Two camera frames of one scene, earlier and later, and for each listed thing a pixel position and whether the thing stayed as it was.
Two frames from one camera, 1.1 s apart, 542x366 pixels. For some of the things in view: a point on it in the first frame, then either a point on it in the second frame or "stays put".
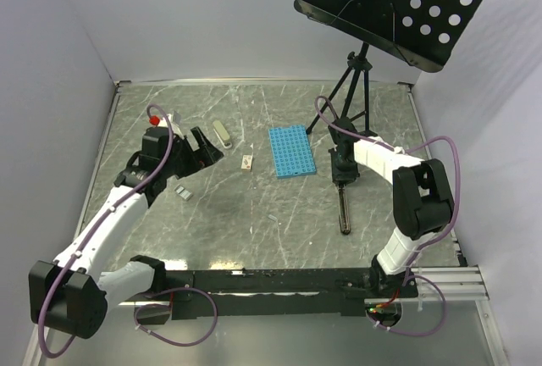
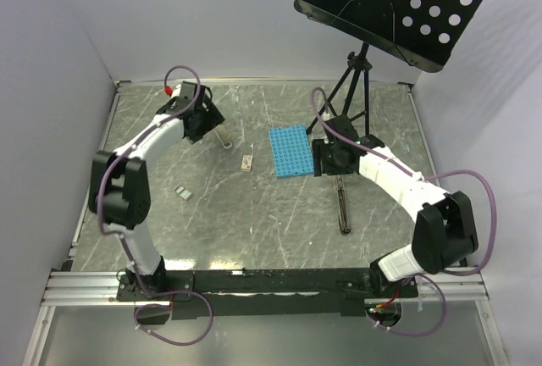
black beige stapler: [344, 212] stays put
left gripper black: [196, 157] → [213, 119]
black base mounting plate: [262, 293] stays put
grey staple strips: [184, 192] stays put
